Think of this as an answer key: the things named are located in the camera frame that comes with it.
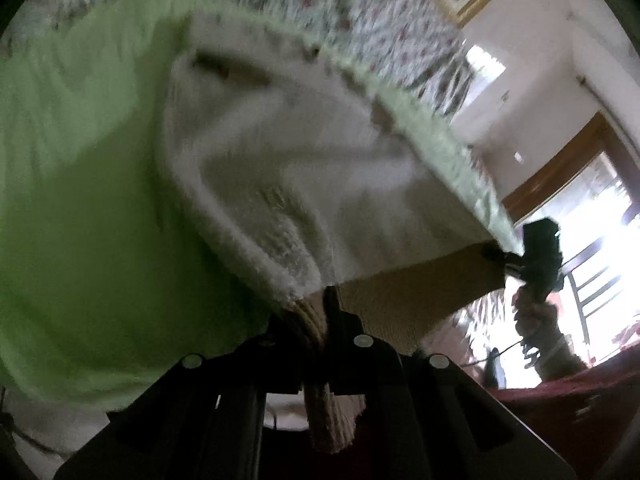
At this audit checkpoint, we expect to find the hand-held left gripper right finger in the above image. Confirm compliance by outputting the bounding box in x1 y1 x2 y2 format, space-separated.
324 286 577 480

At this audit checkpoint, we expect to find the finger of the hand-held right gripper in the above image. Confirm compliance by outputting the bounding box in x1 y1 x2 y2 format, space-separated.
481 244 526 276

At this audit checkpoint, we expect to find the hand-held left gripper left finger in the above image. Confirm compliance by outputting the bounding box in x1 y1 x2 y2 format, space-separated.
54 314 307 480

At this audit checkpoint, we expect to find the cream white towel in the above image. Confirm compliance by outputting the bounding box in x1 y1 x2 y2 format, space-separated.
154 10 507 455

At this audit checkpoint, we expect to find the person's right forearm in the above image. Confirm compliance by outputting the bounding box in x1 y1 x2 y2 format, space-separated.
522 335 590 387

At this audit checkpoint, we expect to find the person's right hand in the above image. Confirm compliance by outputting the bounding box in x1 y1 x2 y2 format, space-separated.
512 284 571 356

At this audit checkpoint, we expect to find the window grille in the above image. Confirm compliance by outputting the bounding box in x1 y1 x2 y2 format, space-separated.
559 237 618 348

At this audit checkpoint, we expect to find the person's red clothing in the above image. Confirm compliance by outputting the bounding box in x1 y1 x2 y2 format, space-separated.
480 347 640 480

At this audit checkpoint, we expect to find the light green blanket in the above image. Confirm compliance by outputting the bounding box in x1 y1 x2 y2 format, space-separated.
0 0 521 413

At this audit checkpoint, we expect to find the floral printed bedsheet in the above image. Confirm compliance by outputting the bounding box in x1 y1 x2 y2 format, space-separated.
0 0 518 361

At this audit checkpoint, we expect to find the black cable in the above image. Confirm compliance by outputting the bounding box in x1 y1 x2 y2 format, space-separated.
462 339 528 368

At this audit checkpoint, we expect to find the wooden door frame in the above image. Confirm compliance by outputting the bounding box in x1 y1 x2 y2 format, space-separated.
500 110 640 226

